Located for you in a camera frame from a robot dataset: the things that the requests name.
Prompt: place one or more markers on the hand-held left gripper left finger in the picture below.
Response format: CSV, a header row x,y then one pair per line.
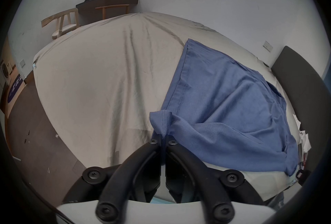
x,y
134,166

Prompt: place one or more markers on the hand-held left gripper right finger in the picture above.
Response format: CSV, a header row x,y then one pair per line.
x,y
196,166

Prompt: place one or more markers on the blue shirt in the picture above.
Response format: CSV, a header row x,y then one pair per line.
x,y
227,114

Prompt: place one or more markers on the dark padded headboard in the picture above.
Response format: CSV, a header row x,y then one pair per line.
x,y
297,80

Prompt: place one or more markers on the dark blue floor mat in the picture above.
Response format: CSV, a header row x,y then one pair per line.
x,y
14,88

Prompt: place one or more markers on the light wooden chair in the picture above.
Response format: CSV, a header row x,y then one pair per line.
x,y
64,23
113,9

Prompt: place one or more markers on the washing machine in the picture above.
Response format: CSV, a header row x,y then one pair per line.
x,y
5,69

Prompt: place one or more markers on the dark wooden desk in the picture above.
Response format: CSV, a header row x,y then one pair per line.
x,y
108,1

